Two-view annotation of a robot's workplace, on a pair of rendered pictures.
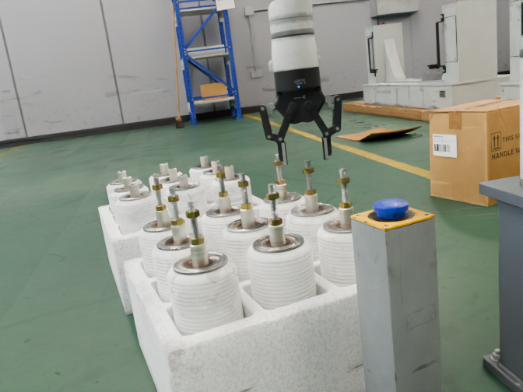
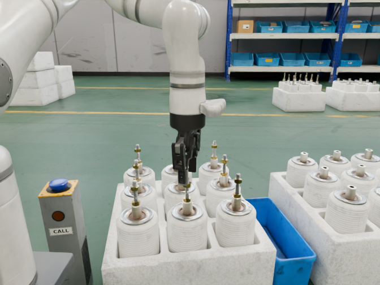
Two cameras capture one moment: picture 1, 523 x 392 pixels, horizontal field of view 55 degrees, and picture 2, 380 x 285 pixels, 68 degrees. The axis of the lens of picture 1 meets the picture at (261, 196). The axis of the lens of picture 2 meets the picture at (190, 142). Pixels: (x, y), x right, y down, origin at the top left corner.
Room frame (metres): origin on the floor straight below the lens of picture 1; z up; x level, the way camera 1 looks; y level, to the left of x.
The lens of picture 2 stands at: (0.98, -0.64, 0.62)
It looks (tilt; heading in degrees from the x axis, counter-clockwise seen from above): 19 degrees down; 103
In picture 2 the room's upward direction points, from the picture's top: straight up
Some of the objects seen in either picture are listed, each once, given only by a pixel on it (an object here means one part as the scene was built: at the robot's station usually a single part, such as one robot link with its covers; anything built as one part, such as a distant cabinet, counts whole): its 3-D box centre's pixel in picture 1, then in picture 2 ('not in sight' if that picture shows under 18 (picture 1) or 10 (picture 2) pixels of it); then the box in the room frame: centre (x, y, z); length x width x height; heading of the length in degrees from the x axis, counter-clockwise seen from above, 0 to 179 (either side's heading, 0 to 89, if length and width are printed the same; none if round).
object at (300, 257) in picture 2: not in sight; (271, 240); (1.07, 0.11, 0.06); 0.30 x 0.11 x 0.12; 111
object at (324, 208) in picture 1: (312, 210); (187, 211); (0.85, -0.08, 0.25); 0.08 x 0.08 x 0.01
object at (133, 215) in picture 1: (142, 233); (299, 185); (1.16, 0.29, 0.16); 0.10 x 0.10 x 0.18
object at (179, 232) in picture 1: (179, 234); not in sight; (0.76, 0.14, 0.26); 0.02 x 0.02 x 0.03
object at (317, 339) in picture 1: (261, 313); (182, 236); (0.81, 0.03, 0.09); 0.39 x 0.39 x 0.18; 21
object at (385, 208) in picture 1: (391, 210); (59, 185); (0.57, -0.15, 0.32); 0.04 x 0.04 x 0.02
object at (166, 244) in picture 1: (180, 242); (176, 169); (0.76, 0.14, 0.25); 0.08 x 0.08 x 0.01
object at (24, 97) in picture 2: not in sight; (33, 94); (-1.42, 2.04, 0.09); 0.39 x 0.39 x 0.18; 13
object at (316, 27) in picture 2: not in sight; (319, 26); (2.01, 4.92, 0.89); 0.50 x 0.38 x 0.21; 100
